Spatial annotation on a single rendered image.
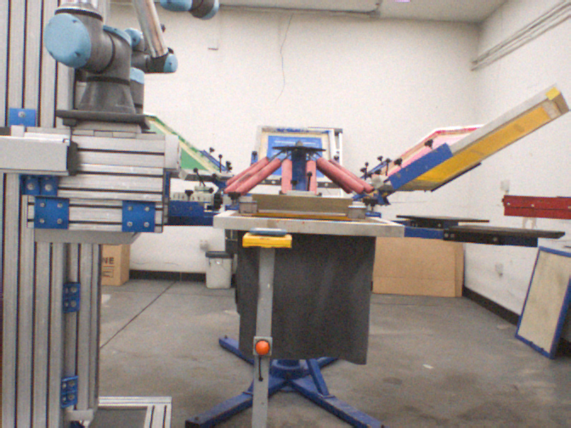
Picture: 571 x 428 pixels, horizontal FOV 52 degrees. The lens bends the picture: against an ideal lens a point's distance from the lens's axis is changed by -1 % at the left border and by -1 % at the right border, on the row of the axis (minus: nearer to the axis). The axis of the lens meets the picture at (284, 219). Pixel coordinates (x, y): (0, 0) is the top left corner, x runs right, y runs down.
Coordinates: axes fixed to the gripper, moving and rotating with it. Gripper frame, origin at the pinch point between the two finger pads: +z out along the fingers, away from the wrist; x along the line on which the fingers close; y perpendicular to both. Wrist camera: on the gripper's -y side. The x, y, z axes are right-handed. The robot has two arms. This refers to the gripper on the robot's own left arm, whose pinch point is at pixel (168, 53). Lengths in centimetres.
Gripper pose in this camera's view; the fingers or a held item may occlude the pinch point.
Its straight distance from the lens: 281.4
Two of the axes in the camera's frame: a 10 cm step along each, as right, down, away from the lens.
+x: 9.5, 2.0, -2.5
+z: 2.6, -0.2, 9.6
